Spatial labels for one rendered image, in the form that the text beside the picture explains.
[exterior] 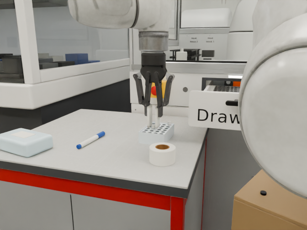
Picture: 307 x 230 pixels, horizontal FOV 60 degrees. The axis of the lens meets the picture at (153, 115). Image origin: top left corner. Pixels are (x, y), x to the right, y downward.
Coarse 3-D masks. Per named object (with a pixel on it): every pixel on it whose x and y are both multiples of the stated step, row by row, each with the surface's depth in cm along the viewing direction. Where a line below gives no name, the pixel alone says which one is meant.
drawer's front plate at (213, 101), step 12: (192, 96) 80; (204, 96) 79; (216, 96) 78; (228, 96) 77; (192, 108) 81; (204, 108) 80; (216, 108) 79; (228, 108) 77; (192, 120) 82; (204, 120) 80; (216, 120) 79; (228, 120) 78
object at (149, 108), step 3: (150, 105) 86; (147, 108) 84; (150, 108) 85; (147, 111) 85; (150, 111) 86; (147, 114) 85; (150, 114) 86; (147, 117) 85; (150, 117) 86; (147, 120) 86; (150, 120) 86; (147, 123) 86; (150, 123) 87; (147, 126) 86
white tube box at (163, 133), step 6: (150, 126) 90; (162, 126) 91; (168, 126) 90; (138, 132) 83; (144, 132) 83; (150, 132) 84; (156, 132) 84; (162, 132) 85; (168, 132) 85; (138, 138) 84; (144, 138) 83; (150, 138) 82; (156, 138) 82; (162, 138) 81; (168, 138) 86; (150, 144) 83
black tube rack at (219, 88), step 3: (216, 87) 104; (219, 87) 104; (222, 87) 104; (225, 87) 104; (228, 87) 105; (231, 87) 105; (234, 87) 104; (237, 87) 104; (213, 90) 97; (216, 90) 97; (219, 90) 97; (222, 90) 97; (225, 90) 97; (228, 90) 97; (231, 90) 98; (234, 90) 97; (237, 90) 97
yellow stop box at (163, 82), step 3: (162, 81) 112; (165, 81) 113; (153, 84) 113; (162, 84) 112; (165, 84) 113; (162, 87) 112; (162, 90) 112; (162, 93) 113; (153, 96) 114; (156, 96) 114
